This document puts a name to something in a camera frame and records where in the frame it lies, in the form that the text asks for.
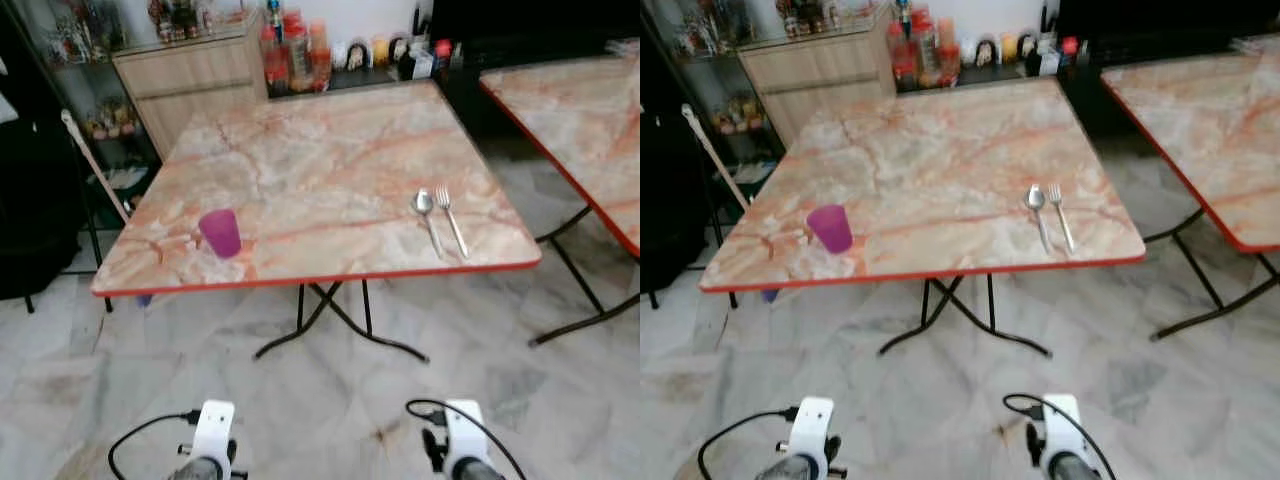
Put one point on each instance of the steel spoon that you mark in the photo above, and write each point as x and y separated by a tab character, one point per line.
423	202
1036	198

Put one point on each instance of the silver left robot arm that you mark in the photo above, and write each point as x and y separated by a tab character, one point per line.
198	470
788	469

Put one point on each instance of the purple plastic cup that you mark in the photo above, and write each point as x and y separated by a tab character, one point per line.
830	230
222	236

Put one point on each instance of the steel fork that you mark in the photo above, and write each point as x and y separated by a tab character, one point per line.
452	222
1061	218

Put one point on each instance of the marble-top red-edged folding table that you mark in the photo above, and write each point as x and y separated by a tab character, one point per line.
930	175
320	180
590	130
1210	130

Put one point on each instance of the pale wooden stick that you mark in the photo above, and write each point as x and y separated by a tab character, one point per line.
95	165
715	155

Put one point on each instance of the light wooden cabinet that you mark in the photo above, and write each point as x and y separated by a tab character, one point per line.
195	90
820	80

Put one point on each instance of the red-lidded plastic jar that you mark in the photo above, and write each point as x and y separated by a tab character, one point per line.
922	46
320	55
276	68
298	50
946	52
902	64

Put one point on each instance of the yellow round figurine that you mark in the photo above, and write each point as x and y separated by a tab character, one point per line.
381	50
1008	46

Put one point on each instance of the black-framed glass display shelf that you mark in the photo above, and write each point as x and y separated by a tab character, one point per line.
715	70
90	80

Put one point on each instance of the black television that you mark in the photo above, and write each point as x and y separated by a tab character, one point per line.
530	20
1160	18

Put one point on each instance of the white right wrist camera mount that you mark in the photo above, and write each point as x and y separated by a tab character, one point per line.
1062	420
465	425

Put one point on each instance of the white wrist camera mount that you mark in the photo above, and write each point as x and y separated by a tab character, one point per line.
1062	420
465	425
812	422
213	425

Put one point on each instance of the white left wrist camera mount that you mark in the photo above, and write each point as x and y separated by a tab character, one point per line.
812	422
213	425

